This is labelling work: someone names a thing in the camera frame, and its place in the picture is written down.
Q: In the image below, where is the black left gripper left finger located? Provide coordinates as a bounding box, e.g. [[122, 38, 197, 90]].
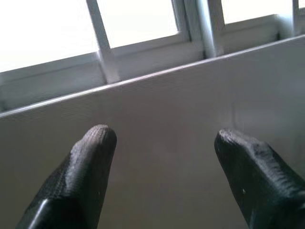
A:
[[15, 124, 117, 229]]

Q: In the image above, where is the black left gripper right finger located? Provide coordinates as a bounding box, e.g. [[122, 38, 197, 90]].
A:
[[213, 128, 305, 229]]

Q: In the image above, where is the white window bar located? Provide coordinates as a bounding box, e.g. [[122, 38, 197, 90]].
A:
[[85, 0, 120, 84], [195, 0, 226, 58], [291, 0, 301, 36]]

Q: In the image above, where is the white window frame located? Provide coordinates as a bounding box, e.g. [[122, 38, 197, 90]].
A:
[[0, 0, 305, 113]]

